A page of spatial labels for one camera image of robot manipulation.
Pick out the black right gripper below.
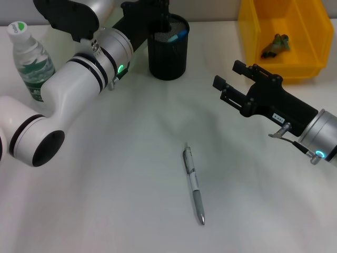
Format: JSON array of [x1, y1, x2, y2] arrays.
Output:
[[212, 60, 319, 137]]

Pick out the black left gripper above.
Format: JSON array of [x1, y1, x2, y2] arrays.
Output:
[[112, 0, 172, 51]]

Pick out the blue and teal scissors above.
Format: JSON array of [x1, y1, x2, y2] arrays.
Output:
[[167, 29, 188, 43]]

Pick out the silver ballpoint pen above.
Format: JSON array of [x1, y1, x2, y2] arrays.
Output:
[[183, 142, 206, 226]]

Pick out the clear bottle with green label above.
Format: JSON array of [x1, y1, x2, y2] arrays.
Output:
[[7, 21, 56, 105]]

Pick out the black mesh pen cup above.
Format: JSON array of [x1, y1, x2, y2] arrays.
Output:
[[147, 14, 190, 81]]

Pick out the yellow plastic bin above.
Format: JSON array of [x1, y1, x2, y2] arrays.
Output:
[[238, 0, 334, 84]]

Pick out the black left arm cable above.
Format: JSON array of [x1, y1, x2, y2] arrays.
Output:
[[109, 62, 131, 92]]

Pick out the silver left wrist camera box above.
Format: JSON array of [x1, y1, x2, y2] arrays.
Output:
[[33, 0, 115, 43]]

